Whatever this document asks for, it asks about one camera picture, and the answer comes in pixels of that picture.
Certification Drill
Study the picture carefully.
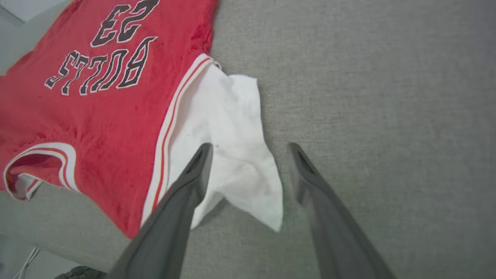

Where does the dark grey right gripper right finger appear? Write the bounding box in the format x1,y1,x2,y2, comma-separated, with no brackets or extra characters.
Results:
288,142,396,279

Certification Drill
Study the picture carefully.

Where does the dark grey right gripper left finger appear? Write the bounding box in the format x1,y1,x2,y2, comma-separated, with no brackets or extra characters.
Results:
107,142,214,279

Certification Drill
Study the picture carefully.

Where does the thin white cable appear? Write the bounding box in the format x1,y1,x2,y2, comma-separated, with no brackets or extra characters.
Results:
14,248,40,279

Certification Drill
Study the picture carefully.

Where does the grey fabric sofa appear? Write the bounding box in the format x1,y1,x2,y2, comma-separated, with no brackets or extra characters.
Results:
0,0,496,279

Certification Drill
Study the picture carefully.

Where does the dark ribbed hose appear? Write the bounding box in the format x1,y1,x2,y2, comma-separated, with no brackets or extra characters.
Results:
54,265,107,279

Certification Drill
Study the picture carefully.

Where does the red Bulls 23 jersey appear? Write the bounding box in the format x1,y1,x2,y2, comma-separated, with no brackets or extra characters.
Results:
0,0,284,239

